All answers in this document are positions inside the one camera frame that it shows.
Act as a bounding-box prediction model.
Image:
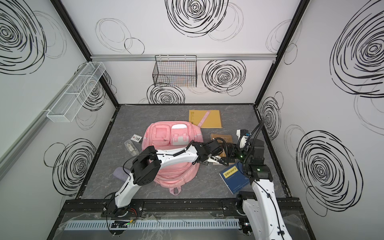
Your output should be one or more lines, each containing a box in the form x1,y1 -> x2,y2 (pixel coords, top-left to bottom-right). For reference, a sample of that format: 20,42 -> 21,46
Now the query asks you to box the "blue book with yellow label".
220,162 -> 250,195

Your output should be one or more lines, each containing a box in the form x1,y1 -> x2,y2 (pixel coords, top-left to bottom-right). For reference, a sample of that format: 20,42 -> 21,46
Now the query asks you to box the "pink student backpack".
141,110 -> 211,196

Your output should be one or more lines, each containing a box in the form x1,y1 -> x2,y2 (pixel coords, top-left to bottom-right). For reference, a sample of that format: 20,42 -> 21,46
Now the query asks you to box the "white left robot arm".
103,138 -> 230,215

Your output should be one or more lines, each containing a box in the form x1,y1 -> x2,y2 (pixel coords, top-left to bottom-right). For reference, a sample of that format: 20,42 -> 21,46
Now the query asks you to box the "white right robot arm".
232,136 -> 292,240

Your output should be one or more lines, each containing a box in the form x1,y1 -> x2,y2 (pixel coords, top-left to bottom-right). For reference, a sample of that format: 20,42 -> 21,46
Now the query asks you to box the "brown and black book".
209,134 -> 235,165

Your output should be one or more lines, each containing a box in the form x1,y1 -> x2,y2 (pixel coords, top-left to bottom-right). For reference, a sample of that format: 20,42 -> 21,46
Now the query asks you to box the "yellow padded envelope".
189,110 -> 222,129

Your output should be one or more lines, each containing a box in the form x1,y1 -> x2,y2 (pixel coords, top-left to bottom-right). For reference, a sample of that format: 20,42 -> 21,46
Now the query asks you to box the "small white card packet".
131,134 -> 143,143

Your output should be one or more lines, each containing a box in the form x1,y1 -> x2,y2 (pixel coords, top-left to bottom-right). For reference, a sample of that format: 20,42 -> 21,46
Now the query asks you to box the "clear plastic case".
124,140 -> 140,157

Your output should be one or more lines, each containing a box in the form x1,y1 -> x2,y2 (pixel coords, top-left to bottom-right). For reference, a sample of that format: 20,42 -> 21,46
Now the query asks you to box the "purple eraser pouch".
113,167 -> 131,182

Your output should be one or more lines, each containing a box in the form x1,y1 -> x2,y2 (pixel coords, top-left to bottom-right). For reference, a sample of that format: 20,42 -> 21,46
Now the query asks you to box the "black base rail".
59,197 -> 307,220

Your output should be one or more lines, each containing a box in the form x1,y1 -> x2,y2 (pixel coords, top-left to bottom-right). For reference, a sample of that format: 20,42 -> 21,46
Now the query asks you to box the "white slotted cable duct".
64,219 -> 241,231

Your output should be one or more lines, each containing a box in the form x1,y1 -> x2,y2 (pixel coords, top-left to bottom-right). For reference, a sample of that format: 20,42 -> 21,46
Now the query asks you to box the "black wire wall basket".
152,55 -> 198,88

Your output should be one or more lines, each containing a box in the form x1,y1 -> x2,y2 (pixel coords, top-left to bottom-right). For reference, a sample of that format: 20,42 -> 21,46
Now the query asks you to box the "white mesh wall shelf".
47,62 -> 106,123

